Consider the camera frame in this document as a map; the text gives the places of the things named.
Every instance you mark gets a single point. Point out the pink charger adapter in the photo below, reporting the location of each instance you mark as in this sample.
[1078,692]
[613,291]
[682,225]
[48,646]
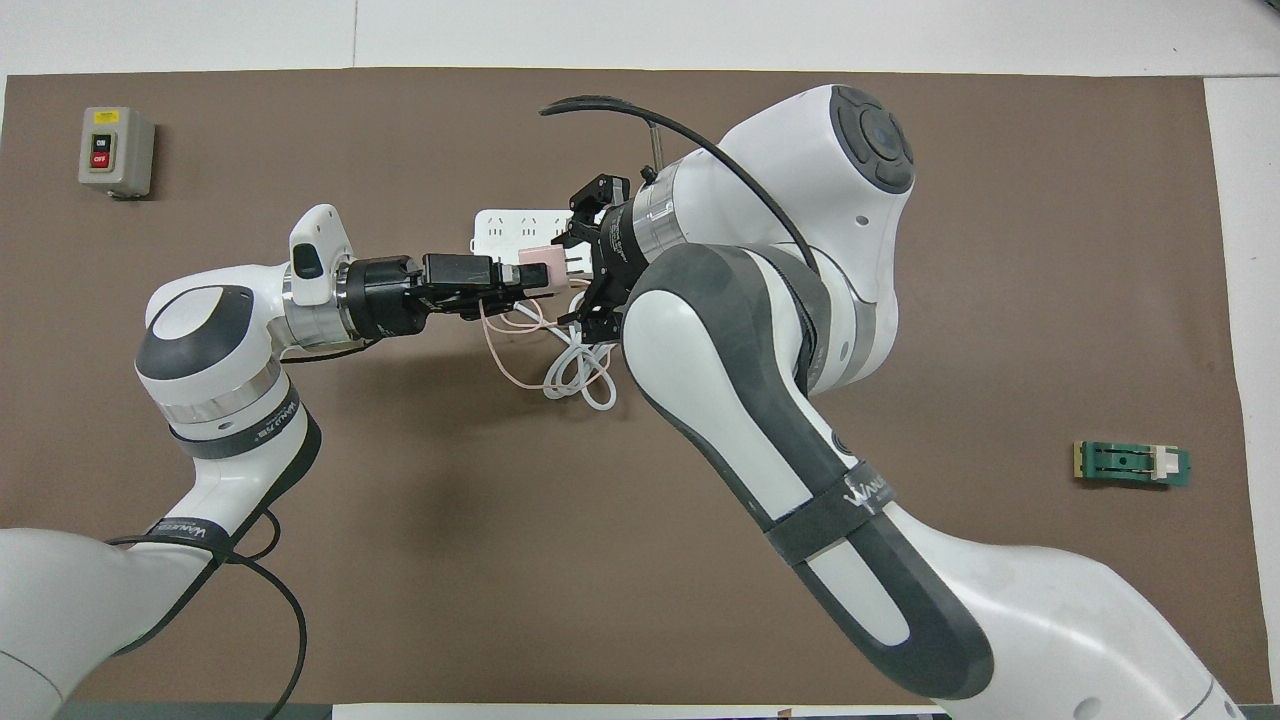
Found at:
[560,265]

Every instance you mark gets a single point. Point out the white power strip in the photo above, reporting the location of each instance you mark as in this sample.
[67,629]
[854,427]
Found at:
[500,230]

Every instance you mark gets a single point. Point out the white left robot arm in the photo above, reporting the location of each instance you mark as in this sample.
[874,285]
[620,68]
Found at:
[210,330]

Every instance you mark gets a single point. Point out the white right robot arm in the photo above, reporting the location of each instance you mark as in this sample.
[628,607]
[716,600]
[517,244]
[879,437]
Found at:
[1000,620]

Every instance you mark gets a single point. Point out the green knife switch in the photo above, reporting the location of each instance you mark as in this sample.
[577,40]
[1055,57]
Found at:
[1130,464]

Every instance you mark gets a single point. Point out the brown table mat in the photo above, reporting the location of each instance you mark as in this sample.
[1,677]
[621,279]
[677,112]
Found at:
[600,600]

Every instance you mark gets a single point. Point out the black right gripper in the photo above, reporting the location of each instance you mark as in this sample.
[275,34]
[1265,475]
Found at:
[615,245]

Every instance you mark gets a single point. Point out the grey push button box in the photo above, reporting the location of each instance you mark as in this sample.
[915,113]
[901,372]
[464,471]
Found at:
[112,150]

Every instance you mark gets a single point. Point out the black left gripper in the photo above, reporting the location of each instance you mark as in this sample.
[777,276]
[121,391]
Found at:
[390,295]

